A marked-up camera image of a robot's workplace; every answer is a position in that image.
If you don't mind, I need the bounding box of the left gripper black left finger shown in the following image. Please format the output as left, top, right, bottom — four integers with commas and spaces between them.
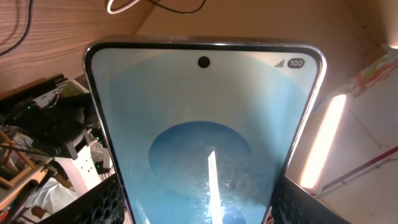
40, 174, 125, 224

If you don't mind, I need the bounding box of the white power strip cord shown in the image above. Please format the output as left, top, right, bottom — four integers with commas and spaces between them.
106, 0, 141, 15

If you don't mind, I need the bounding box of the black USB charging cable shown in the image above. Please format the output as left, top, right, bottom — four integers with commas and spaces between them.
146, 0, 208, 15

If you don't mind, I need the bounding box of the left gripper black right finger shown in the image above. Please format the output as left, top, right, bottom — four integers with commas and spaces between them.
271, 177, 349, 224

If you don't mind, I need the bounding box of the turquoise screen smartphone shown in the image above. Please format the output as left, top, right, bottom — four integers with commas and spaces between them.
83, 37, 326, 223

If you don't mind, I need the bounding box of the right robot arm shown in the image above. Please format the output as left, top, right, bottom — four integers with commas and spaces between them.
1, 93, 101, 197

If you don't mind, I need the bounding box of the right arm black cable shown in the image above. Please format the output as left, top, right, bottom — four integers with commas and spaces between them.
0, 0, 34, 57

